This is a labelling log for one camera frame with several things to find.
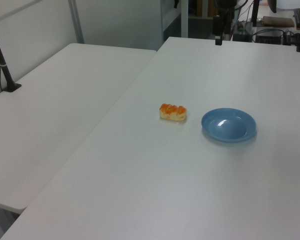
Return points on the brown flat pad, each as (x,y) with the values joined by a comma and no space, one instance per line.
(278,21)

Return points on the black vertical pole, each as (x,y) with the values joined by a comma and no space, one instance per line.
(255,12)

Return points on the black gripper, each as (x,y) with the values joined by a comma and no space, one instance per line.
(225,6)

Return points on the blue plastic plate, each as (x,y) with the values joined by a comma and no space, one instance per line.
(228,124)

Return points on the white shelving frame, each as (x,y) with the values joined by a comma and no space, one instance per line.
(183,20)

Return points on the orange glazed bread roll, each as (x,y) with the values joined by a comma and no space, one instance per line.
(173,113)

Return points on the black camera pole with base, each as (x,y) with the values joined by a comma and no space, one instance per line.
(5,71)

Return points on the black equipment box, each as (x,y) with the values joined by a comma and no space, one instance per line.
(241,37)

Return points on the grey partition post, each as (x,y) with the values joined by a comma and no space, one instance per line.
(76,22)

